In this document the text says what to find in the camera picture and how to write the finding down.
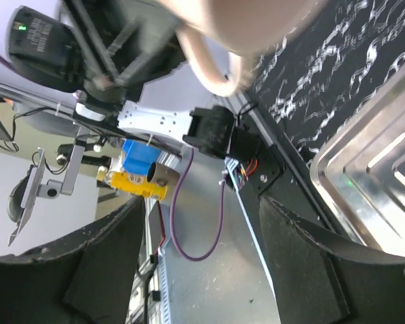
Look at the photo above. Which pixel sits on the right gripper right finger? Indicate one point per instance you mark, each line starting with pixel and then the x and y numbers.
pixel 321 277

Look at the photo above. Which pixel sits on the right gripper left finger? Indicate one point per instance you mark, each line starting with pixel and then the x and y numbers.
pixel 83 277

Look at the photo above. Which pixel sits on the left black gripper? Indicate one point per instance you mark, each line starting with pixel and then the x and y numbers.
pixel 125 44

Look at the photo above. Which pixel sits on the pink orange mug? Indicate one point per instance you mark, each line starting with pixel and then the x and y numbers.
pixel 245 29

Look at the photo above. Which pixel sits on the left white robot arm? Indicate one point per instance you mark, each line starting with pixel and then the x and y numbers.
pixel 45 51

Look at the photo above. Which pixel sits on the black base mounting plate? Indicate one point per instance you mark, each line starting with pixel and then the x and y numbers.
pixel 282 174

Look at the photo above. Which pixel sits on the blue yellow device outside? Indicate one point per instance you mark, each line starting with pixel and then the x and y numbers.
pixel 138 172

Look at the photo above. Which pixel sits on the silver metal tray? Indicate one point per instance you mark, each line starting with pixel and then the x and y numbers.
pixel 360 172

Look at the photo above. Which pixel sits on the front aluminium rail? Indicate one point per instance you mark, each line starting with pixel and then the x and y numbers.
pixel 210 265

